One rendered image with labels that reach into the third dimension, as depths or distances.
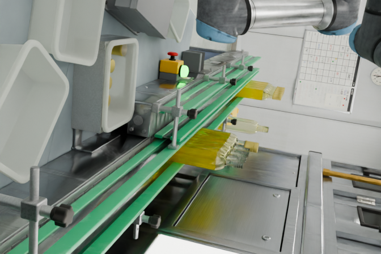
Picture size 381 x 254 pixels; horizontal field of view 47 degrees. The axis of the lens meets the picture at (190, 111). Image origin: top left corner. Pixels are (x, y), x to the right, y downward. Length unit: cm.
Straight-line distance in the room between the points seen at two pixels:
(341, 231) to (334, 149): 605
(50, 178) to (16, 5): 35
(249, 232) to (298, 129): 616
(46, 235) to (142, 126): 53
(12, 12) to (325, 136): 672
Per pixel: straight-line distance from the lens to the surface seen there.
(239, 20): 121
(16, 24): 89
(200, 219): 123
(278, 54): 714
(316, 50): 710
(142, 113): 123
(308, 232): 128
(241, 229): 121
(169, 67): 161
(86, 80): 106
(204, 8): 119
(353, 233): 139
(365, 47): 107
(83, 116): 109
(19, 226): 79
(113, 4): 116
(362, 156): 746
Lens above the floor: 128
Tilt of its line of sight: 14 degrees down
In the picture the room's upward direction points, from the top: 100 degrees clockwise
